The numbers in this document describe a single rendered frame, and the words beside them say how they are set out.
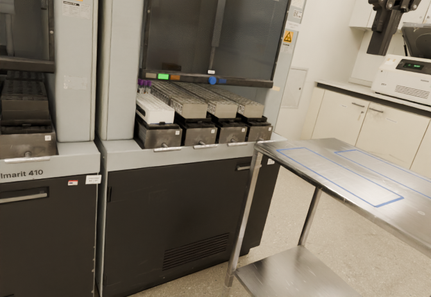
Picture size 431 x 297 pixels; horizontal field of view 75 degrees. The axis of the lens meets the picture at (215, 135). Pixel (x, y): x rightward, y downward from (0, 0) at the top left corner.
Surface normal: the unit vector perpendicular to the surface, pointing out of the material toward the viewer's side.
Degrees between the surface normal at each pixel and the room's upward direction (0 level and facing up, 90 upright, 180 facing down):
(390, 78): 90
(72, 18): 90
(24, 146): 90
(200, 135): 90
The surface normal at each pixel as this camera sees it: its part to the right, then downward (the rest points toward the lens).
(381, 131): -0.83, 0.04
